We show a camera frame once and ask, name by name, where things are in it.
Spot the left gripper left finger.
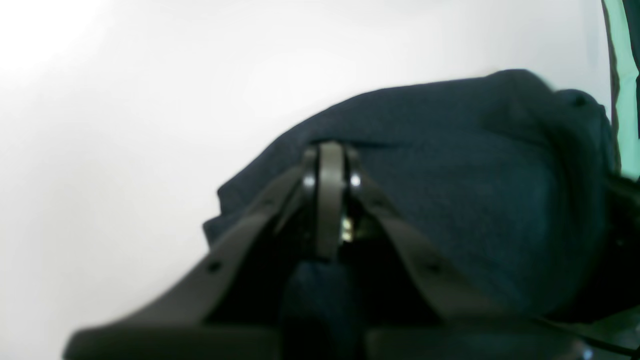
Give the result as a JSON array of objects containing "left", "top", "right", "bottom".
[{"left": 63, "top": 146, "right": 319, "bottom": 360}]

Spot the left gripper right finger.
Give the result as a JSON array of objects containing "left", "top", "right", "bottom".
[{"left": 315, "top": 141, "right": 593, "bottom": 360}]

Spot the dark navy long-sleeve shirt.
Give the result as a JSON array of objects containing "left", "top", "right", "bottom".
[{"left": 204, "top": 70, "right": 611, "bottom": 360}]

